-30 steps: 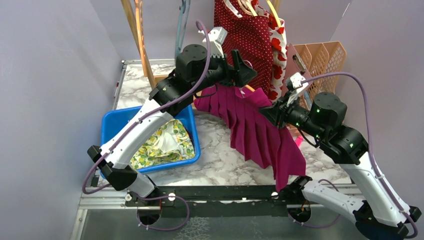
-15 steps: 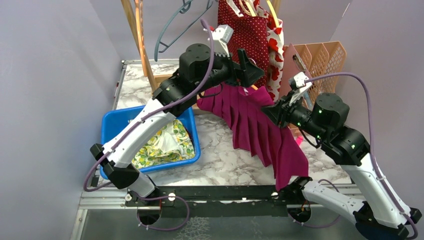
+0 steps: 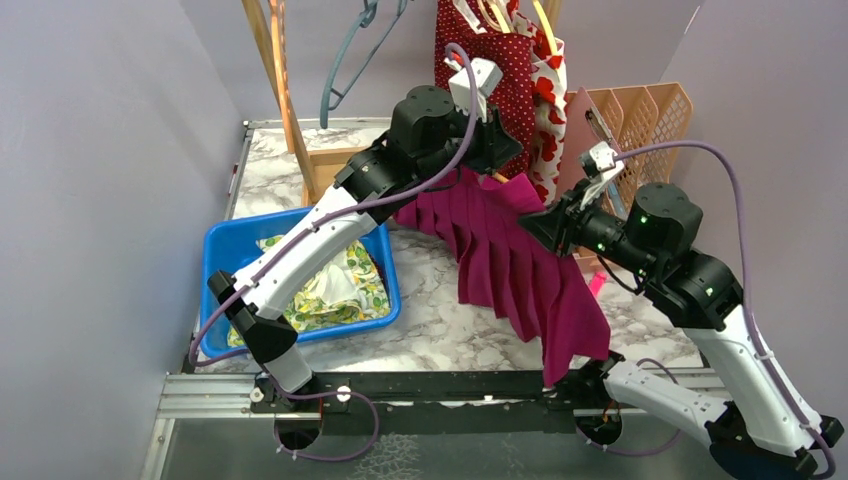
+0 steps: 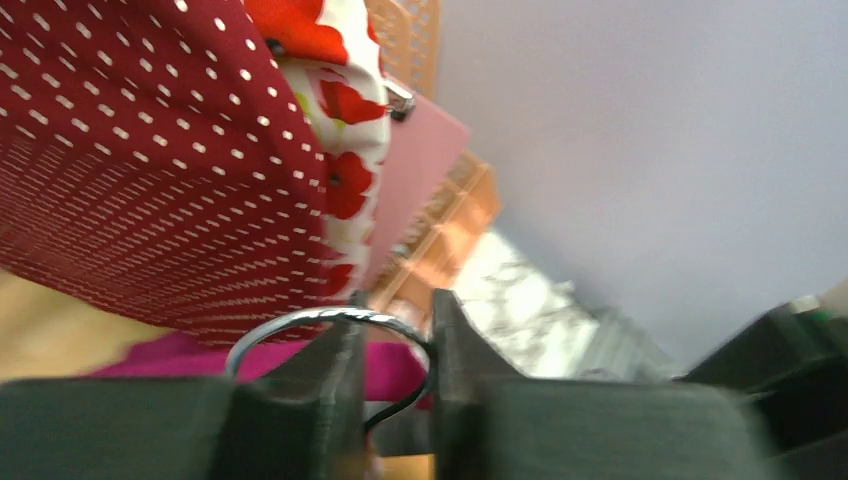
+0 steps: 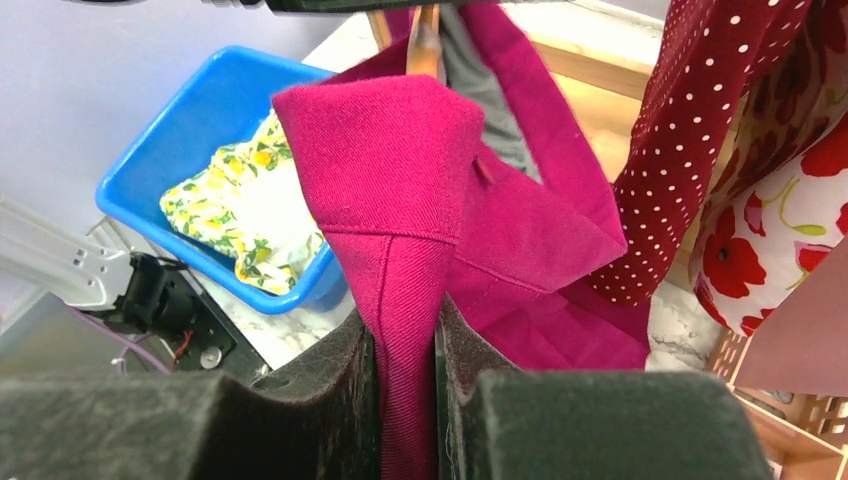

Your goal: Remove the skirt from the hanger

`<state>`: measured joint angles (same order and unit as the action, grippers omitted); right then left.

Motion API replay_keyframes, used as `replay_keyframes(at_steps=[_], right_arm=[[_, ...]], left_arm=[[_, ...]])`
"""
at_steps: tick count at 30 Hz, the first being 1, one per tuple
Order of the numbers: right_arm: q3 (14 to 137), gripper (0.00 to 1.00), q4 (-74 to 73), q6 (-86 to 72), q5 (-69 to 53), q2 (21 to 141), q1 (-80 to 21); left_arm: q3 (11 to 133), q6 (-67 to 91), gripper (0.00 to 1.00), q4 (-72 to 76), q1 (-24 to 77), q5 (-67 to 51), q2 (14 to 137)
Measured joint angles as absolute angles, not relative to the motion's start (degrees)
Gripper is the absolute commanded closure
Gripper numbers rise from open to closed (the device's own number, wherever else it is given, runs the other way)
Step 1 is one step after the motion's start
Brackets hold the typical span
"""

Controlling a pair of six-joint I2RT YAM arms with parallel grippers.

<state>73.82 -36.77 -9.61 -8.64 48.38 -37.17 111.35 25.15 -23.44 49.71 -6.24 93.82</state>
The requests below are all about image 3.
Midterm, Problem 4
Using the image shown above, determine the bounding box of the red poppy print skirt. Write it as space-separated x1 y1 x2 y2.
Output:
508 1 567 204

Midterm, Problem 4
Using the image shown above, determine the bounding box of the grey-blue hanger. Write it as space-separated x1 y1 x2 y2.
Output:
319 0 412 131

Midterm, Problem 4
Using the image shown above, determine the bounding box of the pink marker pen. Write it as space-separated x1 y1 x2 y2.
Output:
588 271 608 298

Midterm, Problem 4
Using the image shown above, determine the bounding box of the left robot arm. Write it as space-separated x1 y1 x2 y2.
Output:
207 85 522 411

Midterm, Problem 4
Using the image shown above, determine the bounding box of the pink clipboard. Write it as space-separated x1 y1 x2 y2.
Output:
553 88 622 203

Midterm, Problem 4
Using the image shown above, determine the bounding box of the wooden clothes rack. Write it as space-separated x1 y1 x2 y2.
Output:
243 1 561 204

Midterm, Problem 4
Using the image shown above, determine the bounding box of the orange wavy hanger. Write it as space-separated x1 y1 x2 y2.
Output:
269 0 299 153

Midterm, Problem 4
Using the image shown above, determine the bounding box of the magenta pleated skirt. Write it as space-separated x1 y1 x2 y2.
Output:
395 169 611 386

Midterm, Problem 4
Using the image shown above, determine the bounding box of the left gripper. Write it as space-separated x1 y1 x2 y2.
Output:
414 96 521 181

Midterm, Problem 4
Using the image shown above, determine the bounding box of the blue plastic bin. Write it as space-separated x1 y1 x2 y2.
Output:
200 207 402 343

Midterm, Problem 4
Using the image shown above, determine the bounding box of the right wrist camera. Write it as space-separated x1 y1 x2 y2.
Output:
578 141 625 209

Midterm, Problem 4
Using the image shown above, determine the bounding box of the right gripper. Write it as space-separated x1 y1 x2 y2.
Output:
517 178 660 280

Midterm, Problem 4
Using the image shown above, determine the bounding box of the lemon print skirt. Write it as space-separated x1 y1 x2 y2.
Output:
260 232 402 343

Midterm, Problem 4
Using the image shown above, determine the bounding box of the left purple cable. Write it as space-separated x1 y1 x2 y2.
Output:
188 42 481 463

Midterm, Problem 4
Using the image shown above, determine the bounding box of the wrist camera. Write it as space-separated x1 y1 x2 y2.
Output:
578 141 625 209
443 54 503 123

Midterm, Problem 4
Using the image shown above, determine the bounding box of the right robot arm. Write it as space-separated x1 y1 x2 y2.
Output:
519 180 844 479

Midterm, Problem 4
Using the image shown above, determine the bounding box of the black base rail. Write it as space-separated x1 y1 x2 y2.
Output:
249 362 633 443

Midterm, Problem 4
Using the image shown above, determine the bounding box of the peach plastic organizer basket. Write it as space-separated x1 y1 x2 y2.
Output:
563 82 696 278

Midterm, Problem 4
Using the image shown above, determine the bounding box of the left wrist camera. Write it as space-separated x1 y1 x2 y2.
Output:
443 54 503 123

